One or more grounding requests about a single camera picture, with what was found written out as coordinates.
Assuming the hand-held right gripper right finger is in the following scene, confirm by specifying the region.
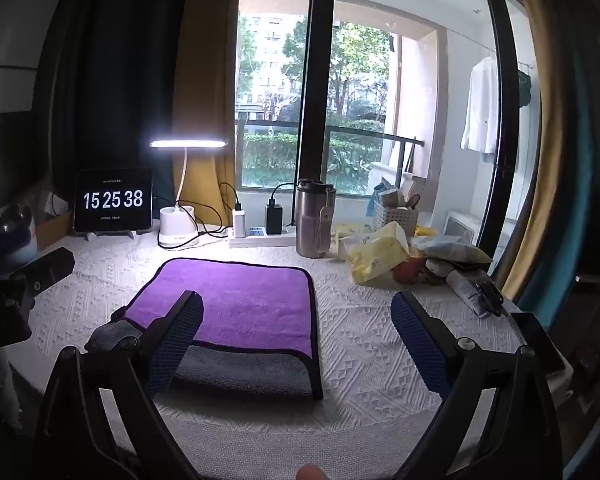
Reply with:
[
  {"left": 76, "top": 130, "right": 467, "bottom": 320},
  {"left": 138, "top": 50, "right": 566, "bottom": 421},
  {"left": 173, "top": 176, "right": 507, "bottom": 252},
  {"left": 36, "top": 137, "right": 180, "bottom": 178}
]
[{"left": 391, "top": 290, "right": 564, "bottom": 480}]

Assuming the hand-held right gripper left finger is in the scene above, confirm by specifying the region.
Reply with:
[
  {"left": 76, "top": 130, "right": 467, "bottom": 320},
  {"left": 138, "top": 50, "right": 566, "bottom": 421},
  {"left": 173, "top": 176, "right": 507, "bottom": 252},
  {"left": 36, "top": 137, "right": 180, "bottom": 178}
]
[{"left": 32, "top": 290, "right": 206, "bottom": 480}]

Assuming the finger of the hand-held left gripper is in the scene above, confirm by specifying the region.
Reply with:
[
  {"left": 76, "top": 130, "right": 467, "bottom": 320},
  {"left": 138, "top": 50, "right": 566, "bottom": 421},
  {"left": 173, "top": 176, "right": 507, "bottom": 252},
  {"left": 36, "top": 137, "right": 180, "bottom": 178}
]
[{"left": 9, "top": 247, "right": 76, "bottom": 287}]

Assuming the purple and grey towel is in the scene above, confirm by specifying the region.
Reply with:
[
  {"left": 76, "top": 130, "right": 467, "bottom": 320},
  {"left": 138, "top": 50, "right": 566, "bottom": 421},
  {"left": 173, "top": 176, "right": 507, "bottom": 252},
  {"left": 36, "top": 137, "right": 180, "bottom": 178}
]
[{"left": 84, "top": 257, "right": 326, "bottom": 401}]

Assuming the cardboard box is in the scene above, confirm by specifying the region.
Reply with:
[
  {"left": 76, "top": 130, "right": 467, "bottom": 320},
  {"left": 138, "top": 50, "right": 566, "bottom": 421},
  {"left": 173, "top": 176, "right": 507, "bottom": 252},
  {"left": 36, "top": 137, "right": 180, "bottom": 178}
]
[{"left": 34, "top": 209, "right": 77, "bottom": 252}]

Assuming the white textured tablecloth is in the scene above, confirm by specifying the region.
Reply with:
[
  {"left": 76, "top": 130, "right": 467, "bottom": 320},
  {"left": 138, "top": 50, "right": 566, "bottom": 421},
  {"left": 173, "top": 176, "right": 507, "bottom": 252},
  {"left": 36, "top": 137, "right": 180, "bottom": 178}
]
[{"left": 10, "top": 230, "right": 576, "bottom": 480}]

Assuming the grey tablet stand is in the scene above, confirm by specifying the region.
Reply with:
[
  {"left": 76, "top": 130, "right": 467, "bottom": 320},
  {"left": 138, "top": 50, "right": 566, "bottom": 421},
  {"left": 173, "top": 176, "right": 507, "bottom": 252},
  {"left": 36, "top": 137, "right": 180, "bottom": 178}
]
[{"left": 84, "top": 230, "right": 135, "bottom": 242}]

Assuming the white tube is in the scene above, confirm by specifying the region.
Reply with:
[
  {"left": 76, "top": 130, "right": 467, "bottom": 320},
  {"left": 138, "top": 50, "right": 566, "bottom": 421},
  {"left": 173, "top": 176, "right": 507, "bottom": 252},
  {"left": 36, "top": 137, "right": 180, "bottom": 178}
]
[{"left": 445, "top": 269, "right": 487, "bottom": 317}]

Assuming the red apple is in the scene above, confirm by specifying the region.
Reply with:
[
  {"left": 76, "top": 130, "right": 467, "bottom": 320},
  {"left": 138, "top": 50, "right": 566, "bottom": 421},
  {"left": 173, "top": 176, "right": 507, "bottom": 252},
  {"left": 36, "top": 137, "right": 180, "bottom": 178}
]
[{"left": 392, "top": 257, "right": 427, "bottom": 284}]

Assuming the black tablet clock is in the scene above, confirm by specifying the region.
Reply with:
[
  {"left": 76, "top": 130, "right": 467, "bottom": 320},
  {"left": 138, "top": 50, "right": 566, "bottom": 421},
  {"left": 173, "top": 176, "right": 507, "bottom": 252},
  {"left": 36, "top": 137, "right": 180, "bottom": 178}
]
[{"left": 73, "top": 168, "right": 154, "bottom": 234}]

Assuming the white desk lamp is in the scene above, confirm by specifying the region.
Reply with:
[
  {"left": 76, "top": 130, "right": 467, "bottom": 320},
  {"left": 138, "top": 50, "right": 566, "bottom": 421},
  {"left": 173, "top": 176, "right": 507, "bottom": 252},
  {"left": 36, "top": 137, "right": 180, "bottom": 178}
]
[{"left": 149, "top": 137, "right": 229, "bottom": 250}]

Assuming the yellow tissue packet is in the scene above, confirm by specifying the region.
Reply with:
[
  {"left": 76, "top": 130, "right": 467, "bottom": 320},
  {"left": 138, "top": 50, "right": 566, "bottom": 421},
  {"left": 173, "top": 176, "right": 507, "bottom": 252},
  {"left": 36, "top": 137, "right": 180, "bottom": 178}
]
[{"left": 346, "top": 221, "right": 412, "bottom": 284}]

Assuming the grey plastic pouch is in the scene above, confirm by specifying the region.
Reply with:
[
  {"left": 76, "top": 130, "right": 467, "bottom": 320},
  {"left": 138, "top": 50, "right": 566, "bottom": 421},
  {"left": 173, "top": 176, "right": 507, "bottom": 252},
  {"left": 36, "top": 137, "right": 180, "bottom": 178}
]
[{"left": 412, "top": 234, "right": 494, "bottom": 267}]

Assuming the black phone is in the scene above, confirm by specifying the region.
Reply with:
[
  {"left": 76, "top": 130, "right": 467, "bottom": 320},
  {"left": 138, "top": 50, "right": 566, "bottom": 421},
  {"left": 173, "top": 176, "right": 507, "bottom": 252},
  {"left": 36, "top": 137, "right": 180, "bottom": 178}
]
[{"left": 509, "top": 312, "right": 567, "bottom": 374}]

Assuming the white power strip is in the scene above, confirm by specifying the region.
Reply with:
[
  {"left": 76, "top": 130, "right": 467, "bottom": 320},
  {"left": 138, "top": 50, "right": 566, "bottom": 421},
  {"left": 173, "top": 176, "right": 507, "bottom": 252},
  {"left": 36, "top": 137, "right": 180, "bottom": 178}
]
[{"left": 228, "top": 226, "right": 301, "bottom": 249}]

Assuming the white box appliance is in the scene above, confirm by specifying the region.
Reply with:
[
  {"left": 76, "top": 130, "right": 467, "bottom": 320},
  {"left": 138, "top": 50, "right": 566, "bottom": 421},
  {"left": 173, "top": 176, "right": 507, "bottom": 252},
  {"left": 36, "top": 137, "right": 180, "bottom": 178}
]
[{"left": 442, "top": 210, "right": 482, "bottom": 247}]

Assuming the white plastic basket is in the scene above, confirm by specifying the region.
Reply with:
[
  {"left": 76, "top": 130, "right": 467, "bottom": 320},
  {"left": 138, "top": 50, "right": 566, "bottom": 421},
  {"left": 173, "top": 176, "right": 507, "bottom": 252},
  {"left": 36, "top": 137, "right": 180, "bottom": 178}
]
[{"left": 372, "top": 200, "right": 421, "bottom": 238}]

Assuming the small yellow packet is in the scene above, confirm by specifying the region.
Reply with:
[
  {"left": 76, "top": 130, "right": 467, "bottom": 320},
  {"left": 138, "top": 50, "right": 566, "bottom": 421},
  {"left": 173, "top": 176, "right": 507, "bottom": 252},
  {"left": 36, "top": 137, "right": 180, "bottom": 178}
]
[{"left": 335, "top": 223, "right": 374, "bottom": 257}]

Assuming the black charger plug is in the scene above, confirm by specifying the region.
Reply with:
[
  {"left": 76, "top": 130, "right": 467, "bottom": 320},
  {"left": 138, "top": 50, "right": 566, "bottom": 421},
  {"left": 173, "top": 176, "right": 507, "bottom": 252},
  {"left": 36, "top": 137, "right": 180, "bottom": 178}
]
[{"left": 265, "top": 203, "right": 284, "bottom": 235}]

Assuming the steel travel tumbler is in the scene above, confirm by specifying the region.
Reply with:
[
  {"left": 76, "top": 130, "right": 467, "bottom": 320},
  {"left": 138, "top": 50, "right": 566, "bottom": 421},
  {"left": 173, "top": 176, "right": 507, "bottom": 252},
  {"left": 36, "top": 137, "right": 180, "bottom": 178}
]
[{"left": 294, "top": 178, "right": 337, "bottom": 259}]

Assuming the dark curtain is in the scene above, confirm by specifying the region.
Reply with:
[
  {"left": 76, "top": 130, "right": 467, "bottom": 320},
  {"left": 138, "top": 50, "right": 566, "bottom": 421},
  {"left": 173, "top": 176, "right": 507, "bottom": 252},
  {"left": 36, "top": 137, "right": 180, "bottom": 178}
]
[{"left": 49, "top": 0, "right": 197, "bottom": 207}]

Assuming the balcony railing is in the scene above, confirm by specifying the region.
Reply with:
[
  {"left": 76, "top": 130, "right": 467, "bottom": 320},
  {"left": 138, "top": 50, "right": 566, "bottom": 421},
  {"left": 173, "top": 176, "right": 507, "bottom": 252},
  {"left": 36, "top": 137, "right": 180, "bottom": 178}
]
[{"left": 235, "top": 119, "right": 427, "bottom": 196}]

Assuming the yellow curtain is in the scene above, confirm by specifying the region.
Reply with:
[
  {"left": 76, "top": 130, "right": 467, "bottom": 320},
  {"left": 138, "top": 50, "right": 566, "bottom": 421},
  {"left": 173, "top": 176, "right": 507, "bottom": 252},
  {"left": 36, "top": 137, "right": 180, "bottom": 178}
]
[
  {"left": 489, "top": 0, "right": 567, "bottom": 302},
  {"left": 172, "top": 0, "right": 242, "bottom": 222}
]

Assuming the white hanging shirt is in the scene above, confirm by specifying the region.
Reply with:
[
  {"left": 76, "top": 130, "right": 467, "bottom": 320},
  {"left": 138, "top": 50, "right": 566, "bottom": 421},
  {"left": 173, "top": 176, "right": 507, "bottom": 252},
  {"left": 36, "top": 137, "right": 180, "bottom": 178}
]
[{"left": 460, "top": 56, "right": 501, "bottom": 155}]

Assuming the dark green hanging garment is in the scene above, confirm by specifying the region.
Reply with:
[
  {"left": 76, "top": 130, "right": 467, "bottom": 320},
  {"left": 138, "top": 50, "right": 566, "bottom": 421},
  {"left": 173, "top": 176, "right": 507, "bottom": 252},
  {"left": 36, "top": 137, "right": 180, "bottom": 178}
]
[{"left": 517, "top": 69, "right": 534, "bottom": 109}]

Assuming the white round camera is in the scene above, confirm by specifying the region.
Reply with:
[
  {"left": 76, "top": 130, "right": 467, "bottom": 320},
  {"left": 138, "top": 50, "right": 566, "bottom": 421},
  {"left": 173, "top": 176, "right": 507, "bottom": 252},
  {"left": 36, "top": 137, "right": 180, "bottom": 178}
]
[{"left": 0, "top": 204, "right": 37, "bottom": 263}]

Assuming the black charger cable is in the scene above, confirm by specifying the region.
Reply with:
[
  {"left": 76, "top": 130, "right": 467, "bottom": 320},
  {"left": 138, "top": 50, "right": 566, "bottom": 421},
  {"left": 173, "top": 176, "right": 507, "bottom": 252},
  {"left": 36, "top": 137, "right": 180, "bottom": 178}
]
[{"left": 177, "top": 182, "right": 301, "bottom": 239}]

